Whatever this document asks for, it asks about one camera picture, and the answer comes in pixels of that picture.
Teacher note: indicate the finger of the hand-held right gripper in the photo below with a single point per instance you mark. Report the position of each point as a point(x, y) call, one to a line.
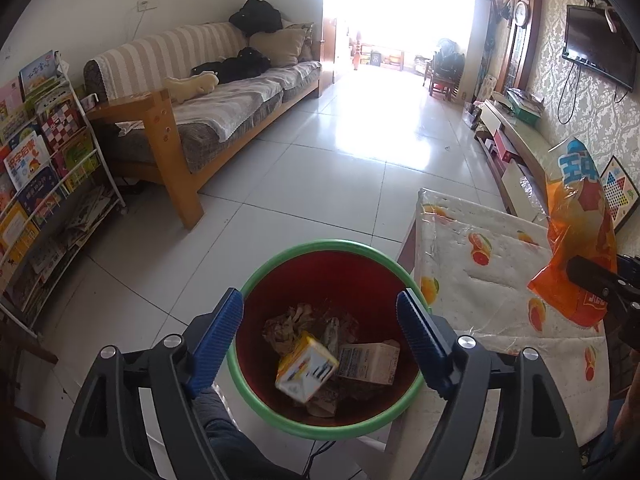
point(595, 276)

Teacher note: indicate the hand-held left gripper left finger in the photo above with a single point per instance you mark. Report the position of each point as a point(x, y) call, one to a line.
point(215, 345)

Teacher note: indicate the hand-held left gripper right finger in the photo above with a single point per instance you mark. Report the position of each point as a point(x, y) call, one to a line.
point(422, 345)

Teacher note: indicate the orange snack bag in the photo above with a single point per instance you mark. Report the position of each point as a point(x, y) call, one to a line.
point(575, 220)

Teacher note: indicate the yellow drink carton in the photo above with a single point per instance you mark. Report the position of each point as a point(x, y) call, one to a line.
point(305, 370)

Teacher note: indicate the red bin with green rim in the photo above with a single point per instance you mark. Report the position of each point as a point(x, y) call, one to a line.
point(350, 270)

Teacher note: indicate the person's right hand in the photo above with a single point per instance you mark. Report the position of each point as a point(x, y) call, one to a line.
point(627, 412)

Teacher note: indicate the beige carton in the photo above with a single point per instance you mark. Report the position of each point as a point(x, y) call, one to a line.
point(370, 362)

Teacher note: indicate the crumpled newspaper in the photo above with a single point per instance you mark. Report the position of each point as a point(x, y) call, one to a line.
point(287, 325)

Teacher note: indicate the star checkers game board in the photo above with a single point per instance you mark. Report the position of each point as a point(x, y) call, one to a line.
point(617, 192)

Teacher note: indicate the person's leg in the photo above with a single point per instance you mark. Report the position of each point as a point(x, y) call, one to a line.
point(225, 435)

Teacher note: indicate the fruit print tablecloth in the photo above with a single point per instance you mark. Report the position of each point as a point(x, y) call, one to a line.
point(500, 285)

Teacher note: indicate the long low television cabinet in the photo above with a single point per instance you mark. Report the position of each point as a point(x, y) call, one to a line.
point(520, 135)

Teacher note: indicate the stack of boxes on cabinet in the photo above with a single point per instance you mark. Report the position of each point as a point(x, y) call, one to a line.
point(522, 105)

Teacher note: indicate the wooden sofa with striped cover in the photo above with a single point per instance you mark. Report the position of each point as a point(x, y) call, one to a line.
point(165, 125)

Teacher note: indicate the wooden chair with dark bag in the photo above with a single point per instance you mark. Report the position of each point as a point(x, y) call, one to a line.
point(445, 67)

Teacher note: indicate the white standing air conditioner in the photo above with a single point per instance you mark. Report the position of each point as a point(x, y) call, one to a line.
point(479, 45)

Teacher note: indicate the cream plush toy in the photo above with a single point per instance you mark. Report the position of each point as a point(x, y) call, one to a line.
point(192, 85)

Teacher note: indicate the tall wooden floor clock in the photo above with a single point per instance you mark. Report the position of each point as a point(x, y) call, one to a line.
point(521, 12)

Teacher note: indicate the black clothing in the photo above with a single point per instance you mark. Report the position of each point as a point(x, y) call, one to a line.
point(235, 67)

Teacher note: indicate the wooden door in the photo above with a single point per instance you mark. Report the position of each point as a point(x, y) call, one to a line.
point(327, 55)

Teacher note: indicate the beige pillow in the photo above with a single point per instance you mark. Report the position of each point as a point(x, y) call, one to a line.
point(277, 45)

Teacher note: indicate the brown patterned pillow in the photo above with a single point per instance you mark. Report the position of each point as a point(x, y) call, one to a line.
point(307, 40)

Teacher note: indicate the black bag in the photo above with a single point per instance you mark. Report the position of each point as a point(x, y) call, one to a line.
point(255, 15)

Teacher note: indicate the black wall television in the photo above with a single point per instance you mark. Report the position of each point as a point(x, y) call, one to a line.
point(595, 45)

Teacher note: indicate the white wall socket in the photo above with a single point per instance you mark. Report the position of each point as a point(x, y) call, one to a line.
point(143, 5)

